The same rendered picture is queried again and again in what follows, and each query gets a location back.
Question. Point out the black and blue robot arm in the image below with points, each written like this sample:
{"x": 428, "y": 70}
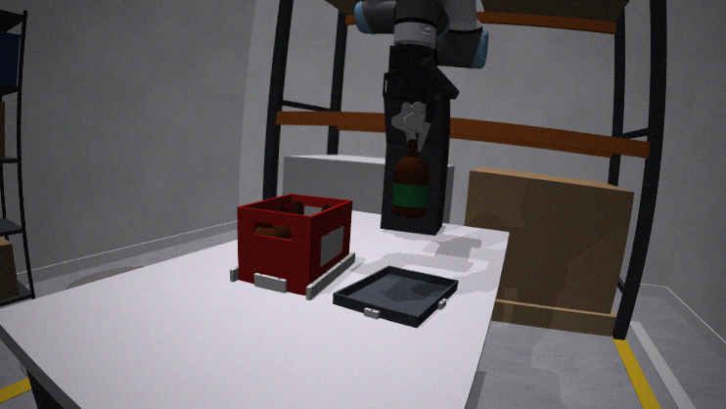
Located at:
{"x": 415, "y": 23}

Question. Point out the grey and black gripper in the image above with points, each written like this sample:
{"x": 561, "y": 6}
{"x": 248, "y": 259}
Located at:
{"x": 403, "y": 84}

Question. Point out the dark red plastic crate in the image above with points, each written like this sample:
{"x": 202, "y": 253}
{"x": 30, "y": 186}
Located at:
{"x": 318, "y": 242}

